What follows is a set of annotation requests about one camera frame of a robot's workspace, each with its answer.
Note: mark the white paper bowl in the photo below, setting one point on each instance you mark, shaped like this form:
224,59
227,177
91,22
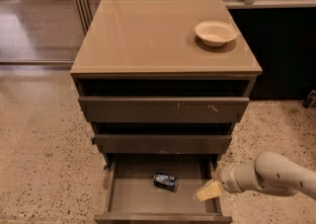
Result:
215,33

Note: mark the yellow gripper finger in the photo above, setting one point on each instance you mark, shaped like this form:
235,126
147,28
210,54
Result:
210,190
217,170

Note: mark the middle grey drawer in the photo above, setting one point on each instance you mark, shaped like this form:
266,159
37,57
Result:
162,138

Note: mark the grey drawer cabinet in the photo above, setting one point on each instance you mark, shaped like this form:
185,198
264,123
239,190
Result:
156,40

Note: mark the grey drawer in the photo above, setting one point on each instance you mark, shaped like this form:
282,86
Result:
134,199
163,101
162,138

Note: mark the blue pepsi can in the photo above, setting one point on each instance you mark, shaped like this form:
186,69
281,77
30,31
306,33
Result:
165,181

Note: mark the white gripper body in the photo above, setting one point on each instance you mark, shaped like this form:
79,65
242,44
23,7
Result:
227,177

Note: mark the dark object on floor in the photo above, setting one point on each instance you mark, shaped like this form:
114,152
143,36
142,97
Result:
310,101

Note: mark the bottom grey drawer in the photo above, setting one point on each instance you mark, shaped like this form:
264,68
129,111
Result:
134,199

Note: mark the top grey drawer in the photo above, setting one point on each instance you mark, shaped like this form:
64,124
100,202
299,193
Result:
163,101

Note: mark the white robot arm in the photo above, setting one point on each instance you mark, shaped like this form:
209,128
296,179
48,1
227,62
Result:
270,173

